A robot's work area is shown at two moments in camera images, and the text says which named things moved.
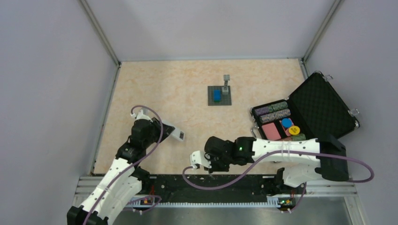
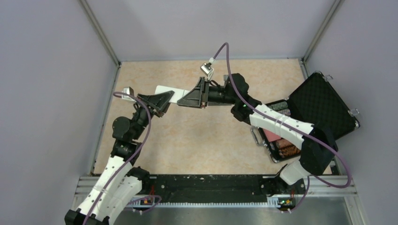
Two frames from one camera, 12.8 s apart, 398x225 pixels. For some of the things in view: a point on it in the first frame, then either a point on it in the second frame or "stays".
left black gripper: x=166 y=131 to x=158 y=102
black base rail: x=172 y=188 stays
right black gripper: x=214 y=168 to x=198 y=97
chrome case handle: x=256 y=132 stays
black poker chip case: x=314 y=110 stays
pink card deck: x=271 y=131 stays
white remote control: x=177 y=133 to x=178 y=93
